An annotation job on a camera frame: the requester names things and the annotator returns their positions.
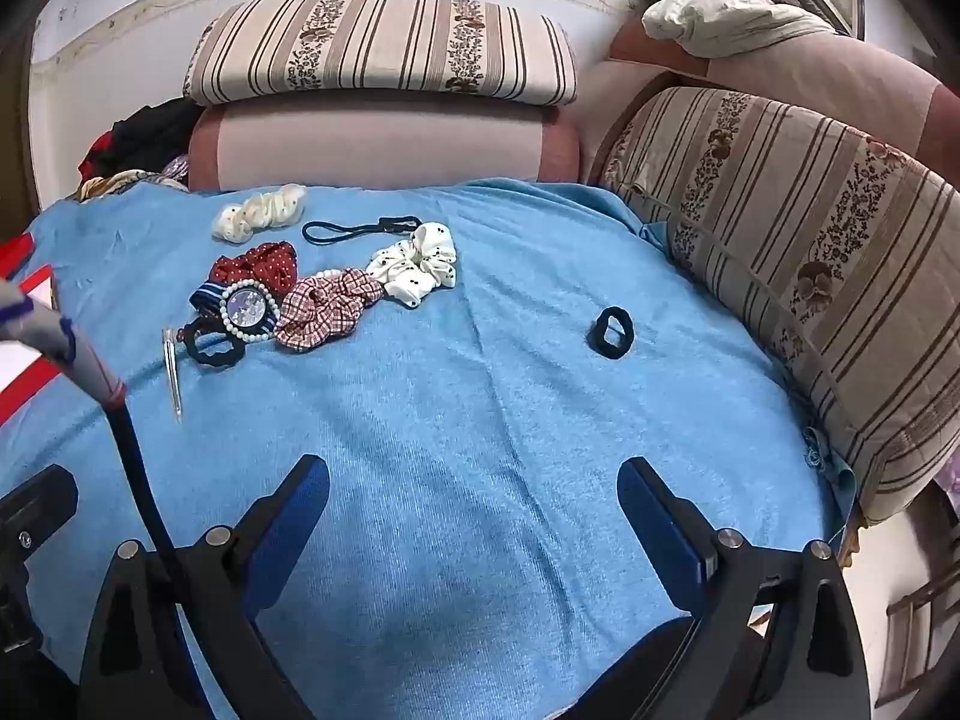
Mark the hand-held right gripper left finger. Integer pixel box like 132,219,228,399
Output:
77,454,331,720

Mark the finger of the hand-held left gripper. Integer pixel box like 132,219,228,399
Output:
0,463,80,550

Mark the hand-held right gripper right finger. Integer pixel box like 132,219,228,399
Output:
617,456,872,720

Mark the silver hair clip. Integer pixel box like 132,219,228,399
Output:
163,326,184,422

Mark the black scrunchie hair tie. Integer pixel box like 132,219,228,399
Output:
182,319,247,370

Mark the black thick hair tie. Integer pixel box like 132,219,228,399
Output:
586,306,637,356

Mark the white bead bracelet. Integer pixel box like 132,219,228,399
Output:
220,268,346,346

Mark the red plaid scrunchie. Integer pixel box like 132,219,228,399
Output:
274,270,387,353

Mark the red box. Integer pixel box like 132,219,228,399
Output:
0,234,57,428

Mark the red polka dot scrunchie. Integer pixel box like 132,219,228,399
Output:
208,240,299,298

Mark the white black-dotted scrunchie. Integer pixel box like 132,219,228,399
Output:
365,222,458,309

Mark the blue blanket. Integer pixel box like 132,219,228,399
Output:
0,178,857,720

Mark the wooden rack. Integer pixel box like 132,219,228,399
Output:
874,577,960,707

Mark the cream scrunchie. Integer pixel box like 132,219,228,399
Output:
211,184,308,245

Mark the beige patterned cloth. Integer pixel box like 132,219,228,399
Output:
73,169,190,202

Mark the large striped floral cushion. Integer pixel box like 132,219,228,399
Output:
596,86,960,527

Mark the wooden glass door cabinet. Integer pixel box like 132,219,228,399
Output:
0,15,43,241

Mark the dark clothes pile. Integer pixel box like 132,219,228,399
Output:
79,99,203,181

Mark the pink sofa cushion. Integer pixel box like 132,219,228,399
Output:
187,99,583,192

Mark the pink sofa backrest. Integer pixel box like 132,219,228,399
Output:
581,19,960,188

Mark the white cloth bundle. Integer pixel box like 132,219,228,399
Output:
641,0,835,61

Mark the black cable with grey sleeve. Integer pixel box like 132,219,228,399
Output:
0,279,190,601

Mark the black elastic cord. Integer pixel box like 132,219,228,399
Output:
302,215,425,248

